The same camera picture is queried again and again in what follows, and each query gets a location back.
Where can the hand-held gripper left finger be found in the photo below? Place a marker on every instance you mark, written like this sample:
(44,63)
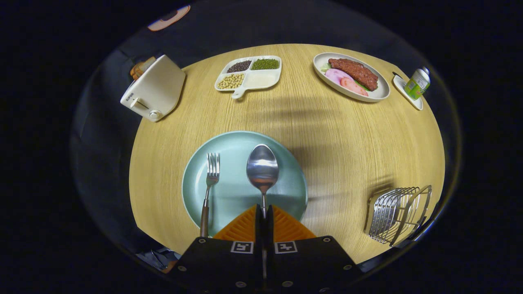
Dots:
(258,228)

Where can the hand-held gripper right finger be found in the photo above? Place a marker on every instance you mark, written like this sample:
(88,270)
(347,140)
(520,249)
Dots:
(269,228)

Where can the silver metal spoon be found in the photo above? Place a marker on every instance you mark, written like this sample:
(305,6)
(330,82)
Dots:
(262,167)

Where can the round teal plate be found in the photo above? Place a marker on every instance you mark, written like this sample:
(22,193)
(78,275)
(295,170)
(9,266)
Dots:
(233,196)

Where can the white divided snack dish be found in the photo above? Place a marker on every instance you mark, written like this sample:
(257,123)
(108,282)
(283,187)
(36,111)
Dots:
(261,79)

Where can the pile of yellow soybeans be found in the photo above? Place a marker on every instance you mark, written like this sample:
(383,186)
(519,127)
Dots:
(231,81)

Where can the pile of black beans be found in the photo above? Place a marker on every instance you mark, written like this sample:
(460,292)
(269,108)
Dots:
(239,66)

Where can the pile of green beans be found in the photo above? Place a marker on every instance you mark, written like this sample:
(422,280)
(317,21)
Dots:
(265,64)

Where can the salmon pink ham slice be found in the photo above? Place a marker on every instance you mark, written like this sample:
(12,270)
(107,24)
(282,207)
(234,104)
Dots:
(354,86)

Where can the pale pink ham slice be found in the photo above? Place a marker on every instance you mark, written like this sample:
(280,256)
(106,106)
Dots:
(335,75)

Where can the cream white toaster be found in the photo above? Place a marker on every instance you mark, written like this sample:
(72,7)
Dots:
(163,85)

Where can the oval cream plate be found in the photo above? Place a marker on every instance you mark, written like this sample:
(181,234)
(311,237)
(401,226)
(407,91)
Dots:
(378,92)

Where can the brown grilled steak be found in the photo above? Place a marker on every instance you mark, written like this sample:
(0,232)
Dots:
(353,70)

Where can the small white saucer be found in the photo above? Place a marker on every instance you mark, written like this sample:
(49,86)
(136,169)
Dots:
(414,104)

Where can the toasted bread slices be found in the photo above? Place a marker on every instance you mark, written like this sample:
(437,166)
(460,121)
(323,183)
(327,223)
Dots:
(141,68)

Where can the small green labelled can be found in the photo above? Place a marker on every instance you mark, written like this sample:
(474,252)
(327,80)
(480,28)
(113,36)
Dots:
(417,83)

